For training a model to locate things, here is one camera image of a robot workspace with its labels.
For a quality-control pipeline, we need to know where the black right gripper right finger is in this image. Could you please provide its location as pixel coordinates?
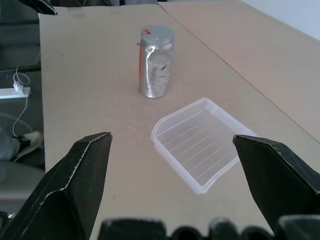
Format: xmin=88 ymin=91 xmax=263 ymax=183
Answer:
xmin=232 ymin=134 xmax=320 ymax=236

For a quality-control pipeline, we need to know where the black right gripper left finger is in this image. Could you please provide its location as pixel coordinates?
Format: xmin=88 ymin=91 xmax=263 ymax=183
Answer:
xmin=0 ymin=131 xmax=114 ymax=240

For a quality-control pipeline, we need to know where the clear plastic tray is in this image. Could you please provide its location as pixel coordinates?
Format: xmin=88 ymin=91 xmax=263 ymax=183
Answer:
xmin=150 ymin=97 xmax=260 ymax=196

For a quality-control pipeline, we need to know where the grey plastic jar lid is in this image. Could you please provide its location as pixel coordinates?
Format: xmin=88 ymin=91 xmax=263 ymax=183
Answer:
xmin=140 ymin=24 xmax=176 ymax=49

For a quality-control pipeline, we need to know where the black and white shoe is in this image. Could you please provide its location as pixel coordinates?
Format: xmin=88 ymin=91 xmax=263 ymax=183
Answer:
xmin=12 ymin=131 xmax=43 ymax=162

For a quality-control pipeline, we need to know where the white charger plug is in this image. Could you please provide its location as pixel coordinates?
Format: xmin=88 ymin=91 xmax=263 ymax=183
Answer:
xmin=12 ymin=79 xmax=25 ymax=92

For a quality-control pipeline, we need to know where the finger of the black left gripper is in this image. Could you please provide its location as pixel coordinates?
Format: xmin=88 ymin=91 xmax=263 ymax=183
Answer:
xmin=17 ymin=0 xmax=59 ymax=17

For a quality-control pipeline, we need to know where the person's leg in grey trousers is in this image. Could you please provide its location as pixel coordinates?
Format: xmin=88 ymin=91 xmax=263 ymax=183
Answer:
xmin=0 ymin=127 xmax=21 ymax=161

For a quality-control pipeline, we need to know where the silver foil jar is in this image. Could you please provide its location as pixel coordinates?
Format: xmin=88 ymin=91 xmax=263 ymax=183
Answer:
xmin=136 ymin=42 xmax=175 ymax=99

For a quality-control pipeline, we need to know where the white power strip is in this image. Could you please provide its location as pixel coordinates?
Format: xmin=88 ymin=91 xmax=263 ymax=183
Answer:
xmin=0 ymin=86 xmax=33 ymax=99

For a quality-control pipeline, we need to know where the white charging cable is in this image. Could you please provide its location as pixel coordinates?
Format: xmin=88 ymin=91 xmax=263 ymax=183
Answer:
xmin=11 ymin=65 xmax=33 ymax=139

